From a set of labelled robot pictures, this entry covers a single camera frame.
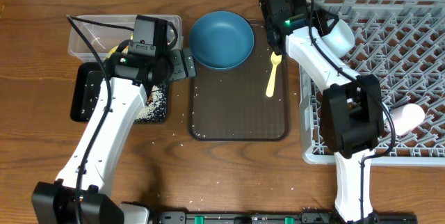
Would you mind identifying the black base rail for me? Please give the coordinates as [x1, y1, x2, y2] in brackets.
[118, 201, 418, 224]

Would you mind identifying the pile of white rice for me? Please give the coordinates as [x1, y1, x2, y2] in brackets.
[135, 84, 169, 123]

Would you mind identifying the yellow plastic spoon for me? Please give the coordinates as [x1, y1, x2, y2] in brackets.
[266, 52, 282, 97]

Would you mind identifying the dark blue plate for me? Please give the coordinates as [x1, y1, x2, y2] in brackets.
[189, 11, 254, 70]

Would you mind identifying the grey dishwasher rack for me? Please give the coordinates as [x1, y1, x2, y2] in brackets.
[315, 0, 444, 167]

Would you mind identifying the light blue bowl with rice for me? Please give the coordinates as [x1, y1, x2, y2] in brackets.
[321, 19, 355, 58]

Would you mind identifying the pink plastic cup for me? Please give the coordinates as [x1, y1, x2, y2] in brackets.
[390, 104, 425, 136]

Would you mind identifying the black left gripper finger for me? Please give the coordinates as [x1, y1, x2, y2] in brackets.
[169, 49, 187, 81]
[183, 48, 196, 78]

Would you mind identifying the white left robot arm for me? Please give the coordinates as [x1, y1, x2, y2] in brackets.
[31, 15, 196, 223]

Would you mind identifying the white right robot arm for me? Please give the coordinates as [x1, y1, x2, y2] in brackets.
[259, 0, 396, 223]

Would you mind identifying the black waste tray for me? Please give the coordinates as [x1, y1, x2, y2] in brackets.
[70, 61, 170, 124]

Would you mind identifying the yellow green snack wrapper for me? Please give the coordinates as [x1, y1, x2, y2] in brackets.
[106, 34, 134, 58]

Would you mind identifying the dark brown serving tray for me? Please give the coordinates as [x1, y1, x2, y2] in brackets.
[188, 20, 290, 141]

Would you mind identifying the clear plastic waste bin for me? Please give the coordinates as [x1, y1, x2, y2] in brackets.
[68, 15, 183, 62]

